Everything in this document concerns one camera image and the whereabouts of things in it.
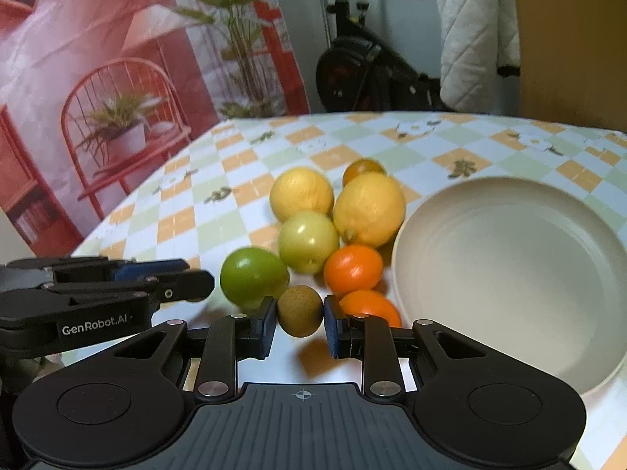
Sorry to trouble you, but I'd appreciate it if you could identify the small dark tangerine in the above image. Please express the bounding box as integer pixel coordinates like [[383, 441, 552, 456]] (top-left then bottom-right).
[[342, 157, 387, 187]]

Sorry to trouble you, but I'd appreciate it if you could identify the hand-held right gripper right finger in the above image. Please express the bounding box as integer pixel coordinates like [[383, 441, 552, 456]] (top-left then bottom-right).
[[324, 295, 495, 399]]

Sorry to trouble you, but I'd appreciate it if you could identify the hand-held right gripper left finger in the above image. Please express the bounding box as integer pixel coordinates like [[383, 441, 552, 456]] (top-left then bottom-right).
[[114, 296, 278, 400]]

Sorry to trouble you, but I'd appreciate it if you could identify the printed backdrop cloth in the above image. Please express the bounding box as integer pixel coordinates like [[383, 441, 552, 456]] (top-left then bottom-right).
[[0, 0, 312, 255]]

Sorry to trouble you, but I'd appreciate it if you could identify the wooden board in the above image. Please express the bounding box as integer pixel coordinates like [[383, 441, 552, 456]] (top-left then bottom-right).
[[507, 0, 627, 133]]

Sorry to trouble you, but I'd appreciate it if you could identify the black exercise bike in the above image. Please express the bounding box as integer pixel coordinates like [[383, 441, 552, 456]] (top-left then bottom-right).
[[272, 0, 458, 113]]

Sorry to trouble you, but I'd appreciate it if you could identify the beige plate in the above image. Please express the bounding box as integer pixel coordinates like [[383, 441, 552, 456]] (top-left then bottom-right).
[[392, 176, 627, 397]]

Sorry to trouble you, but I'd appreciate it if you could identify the white quilted jacket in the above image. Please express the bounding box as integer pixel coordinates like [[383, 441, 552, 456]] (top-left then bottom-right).
[[431, 0, 522, 113]]

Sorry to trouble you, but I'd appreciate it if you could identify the yellow-green round fruit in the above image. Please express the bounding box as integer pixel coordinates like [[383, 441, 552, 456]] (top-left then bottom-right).
[[277, 211, 340, 275]]

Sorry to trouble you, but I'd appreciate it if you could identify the checkered floral tablecloth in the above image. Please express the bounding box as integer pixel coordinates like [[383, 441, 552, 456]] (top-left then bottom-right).
[[71, 112, 627, 470]]

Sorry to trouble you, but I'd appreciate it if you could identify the round orange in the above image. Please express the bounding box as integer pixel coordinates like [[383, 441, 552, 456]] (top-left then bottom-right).
[[323, 246, 384, 292], [339, 290, 402, 329]]

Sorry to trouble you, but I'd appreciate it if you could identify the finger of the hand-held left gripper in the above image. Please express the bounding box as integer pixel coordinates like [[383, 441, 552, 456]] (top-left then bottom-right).
[[10, 256, 191, 283], [0, 269, 215, 318]]

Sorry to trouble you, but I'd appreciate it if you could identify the brown kiwi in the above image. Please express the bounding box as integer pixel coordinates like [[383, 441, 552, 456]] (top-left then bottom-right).
[[277, 285, 325, 338]]

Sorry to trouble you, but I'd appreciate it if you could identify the large yellow lemon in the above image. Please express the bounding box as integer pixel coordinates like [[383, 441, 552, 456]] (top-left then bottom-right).
[[333, 172, 407, 249]]

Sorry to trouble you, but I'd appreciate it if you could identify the green lime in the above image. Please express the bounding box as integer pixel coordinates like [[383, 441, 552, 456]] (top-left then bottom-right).
[[220, 248, 290, 310]]

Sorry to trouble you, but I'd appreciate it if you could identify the smaller round yellow lemon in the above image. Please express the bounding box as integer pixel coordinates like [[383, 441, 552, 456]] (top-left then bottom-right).
[[269, 167, 335, 223]]

